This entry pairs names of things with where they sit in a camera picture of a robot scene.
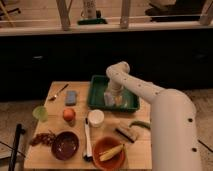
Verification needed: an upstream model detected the grey towel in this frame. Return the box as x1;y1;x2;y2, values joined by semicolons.
104;92;115;106

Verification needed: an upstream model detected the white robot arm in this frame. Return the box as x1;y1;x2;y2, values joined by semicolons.
106;61;202;171

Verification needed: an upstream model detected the orange bowl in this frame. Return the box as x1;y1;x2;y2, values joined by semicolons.
92;137;125;171

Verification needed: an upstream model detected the purple bowl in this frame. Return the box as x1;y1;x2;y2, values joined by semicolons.
51;131;79;161

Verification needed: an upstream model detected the green plastic tray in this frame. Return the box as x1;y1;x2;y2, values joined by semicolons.
87;75;140;113

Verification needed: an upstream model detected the white cup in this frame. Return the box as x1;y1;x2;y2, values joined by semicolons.
88;109;104;127

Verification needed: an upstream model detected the green cucumber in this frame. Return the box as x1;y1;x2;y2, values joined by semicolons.
129;121;150;130

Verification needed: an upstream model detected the blue sponge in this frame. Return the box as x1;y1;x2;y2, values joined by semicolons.
65;90;77;106

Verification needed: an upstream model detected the orange fruit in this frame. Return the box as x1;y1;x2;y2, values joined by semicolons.
63;108;76;122

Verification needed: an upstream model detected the yellow corn cob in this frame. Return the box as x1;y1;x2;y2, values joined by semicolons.
99;144;124;161

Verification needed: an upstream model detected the green plastic cup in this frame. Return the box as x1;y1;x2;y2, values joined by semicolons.
32;106;48;122

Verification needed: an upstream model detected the red dried chili bunch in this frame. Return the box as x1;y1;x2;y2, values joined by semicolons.
30;133;56;146

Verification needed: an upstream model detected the black object top right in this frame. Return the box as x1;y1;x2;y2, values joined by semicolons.
145;0;206;22

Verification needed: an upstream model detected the black stand pole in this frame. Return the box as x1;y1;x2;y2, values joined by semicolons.
8;124;25;171

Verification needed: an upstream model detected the green base plate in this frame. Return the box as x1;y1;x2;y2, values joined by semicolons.
77;18;108;25

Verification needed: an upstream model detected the wooden post middle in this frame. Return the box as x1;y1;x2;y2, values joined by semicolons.
120;0;131;29

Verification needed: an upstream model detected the wooden post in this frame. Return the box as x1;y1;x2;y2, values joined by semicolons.
56;0;70;31
120;0;131;29

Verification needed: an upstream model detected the white handled brush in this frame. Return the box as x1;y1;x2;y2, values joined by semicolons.
83;119;93;162

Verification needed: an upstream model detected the wooden post left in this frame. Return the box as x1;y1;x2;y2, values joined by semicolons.
56;0;70;31

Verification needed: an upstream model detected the black cable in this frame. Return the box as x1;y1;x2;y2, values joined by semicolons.
198;139;213;154

